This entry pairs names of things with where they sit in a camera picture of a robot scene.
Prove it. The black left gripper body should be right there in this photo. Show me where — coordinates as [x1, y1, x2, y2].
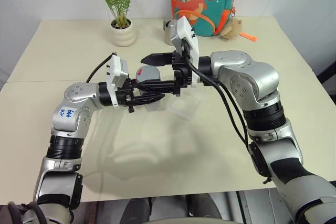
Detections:
[115, 78, 138, 114]

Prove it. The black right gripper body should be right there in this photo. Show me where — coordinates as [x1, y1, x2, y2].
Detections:
[171, 50, 194, 97]

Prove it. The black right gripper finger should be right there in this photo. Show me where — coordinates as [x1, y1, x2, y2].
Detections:
[136, 80, 176, 95]
[141, 52, 174, 67]

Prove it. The clear plastic jar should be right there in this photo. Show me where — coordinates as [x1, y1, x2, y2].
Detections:
[138, 78, 166, 112]

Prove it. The grey jar lid red arrow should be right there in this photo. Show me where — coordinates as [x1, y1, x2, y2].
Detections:
[135, 66, 162, 84]

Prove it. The clear plastic box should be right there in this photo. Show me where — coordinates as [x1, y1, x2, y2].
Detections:
[166, 91, 203, 122]

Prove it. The silver metal cup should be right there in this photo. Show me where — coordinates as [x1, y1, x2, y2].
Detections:
[163, 20, 180, 46]

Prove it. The white ribbed plant pot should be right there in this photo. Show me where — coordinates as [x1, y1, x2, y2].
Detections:
[109, 18, 138, 48]

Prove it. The white label blue writing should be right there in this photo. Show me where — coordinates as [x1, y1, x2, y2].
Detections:
[58, 106, 77, 123]

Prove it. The beige plush toy pendant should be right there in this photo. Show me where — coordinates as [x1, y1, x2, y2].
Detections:
[219, 17, 244, 42]

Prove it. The teal dinosaur backpack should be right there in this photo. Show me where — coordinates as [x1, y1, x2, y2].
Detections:
[171, 0, 238, 38]

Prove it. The dark rounded shape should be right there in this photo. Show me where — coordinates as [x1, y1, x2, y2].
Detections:
[186, 193, 223, 220]
[122, 198, 153, 221]

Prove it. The black furniture piece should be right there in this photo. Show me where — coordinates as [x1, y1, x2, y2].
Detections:
[316, 60, 336, 97]

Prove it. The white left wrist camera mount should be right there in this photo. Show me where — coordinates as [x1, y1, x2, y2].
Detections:
[106, 54, 130, 110]

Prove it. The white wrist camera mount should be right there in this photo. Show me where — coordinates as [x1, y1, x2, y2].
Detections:
[169, 16, 201, 88]
[106, 54, 130, 110]

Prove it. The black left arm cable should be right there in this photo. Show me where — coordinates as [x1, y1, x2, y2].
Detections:
[86, 52, 117, 84]

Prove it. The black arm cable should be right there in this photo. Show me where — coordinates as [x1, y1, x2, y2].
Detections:
[183, 47, 250, 154]
[183, 50, 247, 147]
[86, 52, 117, 84]

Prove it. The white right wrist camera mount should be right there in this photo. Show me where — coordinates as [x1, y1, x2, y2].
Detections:
[169, 16, 201, 88]

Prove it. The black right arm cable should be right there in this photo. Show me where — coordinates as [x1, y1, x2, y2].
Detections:
[183, 47, 250, 154]
[183, 50, 247, 147]

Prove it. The orange strap tag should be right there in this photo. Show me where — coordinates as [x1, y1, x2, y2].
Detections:
[239, 31, 259, 44]

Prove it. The dark looped cable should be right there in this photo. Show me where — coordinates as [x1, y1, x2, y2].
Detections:
[7, 200, 49, 224]

